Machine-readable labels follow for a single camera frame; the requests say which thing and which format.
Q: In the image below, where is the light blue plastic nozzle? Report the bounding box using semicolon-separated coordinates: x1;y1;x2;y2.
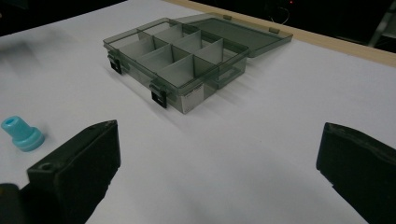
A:
0;116;46;153

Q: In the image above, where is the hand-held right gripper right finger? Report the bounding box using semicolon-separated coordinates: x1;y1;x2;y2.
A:
316;121;396;224

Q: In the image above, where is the metal stand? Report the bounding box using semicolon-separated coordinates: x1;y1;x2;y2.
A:
367;0;396;49

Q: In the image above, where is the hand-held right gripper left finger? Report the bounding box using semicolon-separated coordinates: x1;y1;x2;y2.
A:
19;119;121;224

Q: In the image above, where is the thin white cable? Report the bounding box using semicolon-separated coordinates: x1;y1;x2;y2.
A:
270;6;291;26

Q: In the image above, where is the clear grey compartment box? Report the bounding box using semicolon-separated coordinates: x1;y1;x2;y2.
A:
103;12;294;115

